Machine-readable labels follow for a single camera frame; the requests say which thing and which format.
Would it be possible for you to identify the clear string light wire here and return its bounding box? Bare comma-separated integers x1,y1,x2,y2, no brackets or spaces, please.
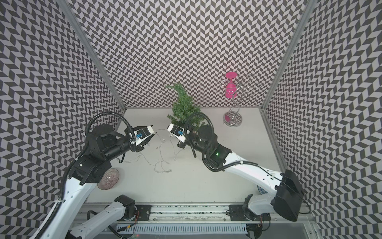
119,128,192,174

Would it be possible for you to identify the small green christmas tree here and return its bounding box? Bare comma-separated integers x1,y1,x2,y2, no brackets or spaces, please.
165,83,201,126

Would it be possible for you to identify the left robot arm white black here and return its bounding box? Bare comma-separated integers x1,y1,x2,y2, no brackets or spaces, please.
32,112,156,239

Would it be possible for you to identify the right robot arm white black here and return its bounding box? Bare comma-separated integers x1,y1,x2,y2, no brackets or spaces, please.
167,112,307,222

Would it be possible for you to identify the pink ribbed glass plate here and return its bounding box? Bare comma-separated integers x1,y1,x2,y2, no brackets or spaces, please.
97,168,120,190

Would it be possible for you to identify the pink plastic wine glass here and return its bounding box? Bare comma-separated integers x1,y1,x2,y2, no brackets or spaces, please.
225,72,237,99

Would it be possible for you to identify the blue white patterned plate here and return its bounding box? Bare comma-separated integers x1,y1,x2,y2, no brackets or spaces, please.
257,186,268,195

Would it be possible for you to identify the white ribbed vent strip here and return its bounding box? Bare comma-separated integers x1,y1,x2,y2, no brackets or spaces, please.
116,224,247,235

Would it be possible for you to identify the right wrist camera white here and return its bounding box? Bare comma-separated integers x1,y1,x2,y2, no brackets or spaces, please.
167,123,186,143

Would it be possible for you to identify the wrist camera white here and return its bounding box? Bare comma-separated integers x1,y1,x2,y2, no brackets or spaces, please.
130,125,156,146
167,123,186,143

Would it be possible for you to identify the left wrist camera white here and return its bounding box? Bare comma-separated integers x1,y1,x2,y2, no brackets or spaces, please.
130,125,156,146

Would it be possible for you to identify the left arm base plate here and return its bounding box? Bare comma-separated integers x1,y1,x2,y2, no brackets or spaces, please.
135,204,152,222

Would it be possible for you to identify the aluminium front rail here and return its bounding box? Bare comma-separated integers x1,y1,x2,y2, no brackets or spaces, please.
71,202,317,225

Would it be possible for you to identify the chrome wire glass rack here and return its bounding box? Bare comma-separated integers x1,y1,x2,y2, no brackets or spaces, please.
222,74,264,127

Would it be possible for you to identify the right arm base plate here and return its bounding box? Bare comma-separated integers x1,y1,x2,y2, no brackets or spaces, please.
226,204,271,223

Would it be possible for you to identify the left corner metal post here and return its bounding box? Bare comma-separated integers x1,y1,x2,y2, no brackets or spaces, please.
56,0,126,112

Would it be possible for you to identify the corner metal post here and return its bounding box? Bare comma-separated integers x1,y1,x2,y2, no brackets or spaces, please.
261,0,318,112
56,0,126,112

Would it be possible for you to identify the right corner metal post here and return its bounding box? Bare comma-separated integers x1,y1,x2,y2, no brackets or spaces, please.
261,0,318,112

